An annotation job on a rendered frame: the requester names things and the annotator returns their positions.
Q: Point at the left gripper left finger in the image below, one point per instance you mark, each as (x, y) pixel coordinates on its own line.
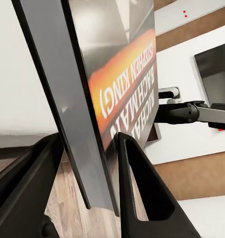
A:
(25, 187)

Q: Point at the wall mounted tv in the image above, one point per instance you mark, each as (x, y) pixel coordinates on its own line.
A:
(211, 65)

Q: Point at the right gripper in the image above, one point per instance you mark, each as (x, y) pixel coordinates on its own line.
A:
(179, 113)

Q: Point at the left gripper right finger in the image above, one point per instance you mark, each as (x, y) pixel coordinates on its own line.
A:
(166, 217)

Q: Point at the bed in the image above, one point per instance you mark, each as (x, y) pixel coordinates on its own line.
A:
(25, 114)

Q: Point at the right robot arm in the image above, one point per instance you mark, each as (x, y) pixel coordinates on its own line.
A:
(176, 112)

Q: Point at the hardback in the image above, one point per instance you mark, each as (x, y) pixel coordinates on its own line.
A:
(97, 63)

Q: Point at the bench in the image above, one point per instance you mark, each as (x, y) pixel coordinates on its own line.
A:
(154, 133)

